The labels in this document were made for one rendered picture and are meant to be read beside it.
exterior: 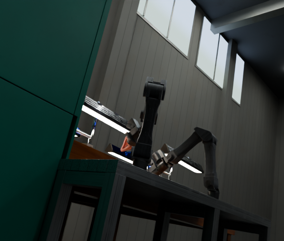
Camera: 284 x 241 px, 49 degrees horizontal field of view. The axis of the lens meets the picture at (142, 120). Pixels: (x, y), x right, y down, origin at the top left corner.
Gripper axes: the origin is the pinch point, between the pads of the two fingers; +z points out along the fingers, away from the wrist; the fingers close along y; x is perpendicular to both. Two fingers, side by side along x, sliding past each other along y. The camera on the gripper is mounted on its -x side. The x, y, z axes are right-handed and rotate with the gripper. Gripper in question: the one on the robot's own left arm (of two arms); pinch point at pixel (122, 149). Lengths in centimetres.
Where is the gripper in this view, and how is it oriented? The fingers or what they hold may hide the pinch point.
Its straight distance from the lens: 163.3
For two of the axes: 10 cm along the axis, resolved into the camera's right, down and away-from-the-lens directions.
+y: -5.8, -3.7, -7.3
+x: 3.7, 6.8, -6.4
